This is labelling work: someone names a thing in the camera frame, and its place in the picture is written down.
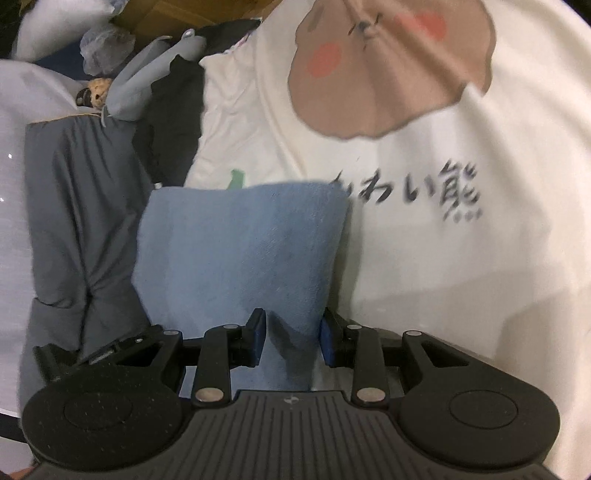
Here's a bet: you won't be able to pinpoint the brown cardboard sheet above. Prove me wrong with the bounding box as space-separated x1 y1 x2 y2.
111 0 282 31

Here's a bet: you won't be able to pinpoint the blue denim jeans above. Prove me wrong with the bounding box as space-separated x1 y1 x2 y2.
131 181 349 398

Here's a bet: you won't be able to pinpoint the white plastic bag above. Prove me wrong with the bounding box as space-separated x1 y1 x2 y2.
11 0 116 63

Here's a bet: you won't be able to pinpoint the grey garment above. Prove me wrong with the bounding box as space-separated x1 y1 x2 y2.
18 115 158 407

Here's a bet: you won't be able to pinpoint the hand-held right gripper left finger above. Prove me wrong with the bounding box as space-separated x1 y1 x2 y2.
115 308 267 408

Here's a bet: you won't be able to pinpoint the grey plush toy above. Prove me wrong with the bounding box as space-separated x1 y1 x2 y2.
102 30 206 123

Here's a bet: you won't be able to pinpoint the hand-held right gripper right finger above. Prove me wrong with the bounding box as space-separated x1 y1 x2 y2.
321 308 472 408

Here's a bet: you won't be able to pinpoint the spotted plush toy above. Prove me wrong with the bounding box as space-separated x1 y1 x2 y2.
76 78 114 110

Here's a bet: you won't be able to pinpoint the cream printed bed sheet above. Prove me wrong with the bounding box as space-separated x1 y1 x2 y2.
185 0 591 480

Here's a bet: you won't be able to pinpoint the white floral cloth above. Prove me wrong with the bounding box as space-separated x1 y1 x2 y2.
226 30 259 54

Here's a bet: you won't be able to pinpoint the black garment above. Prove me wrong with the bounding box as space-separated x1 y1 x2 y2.
131 18 264 188

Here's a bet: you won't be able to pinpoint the grey plastic bag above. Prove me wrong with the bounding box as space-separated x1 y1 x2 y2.
79 24 136 77

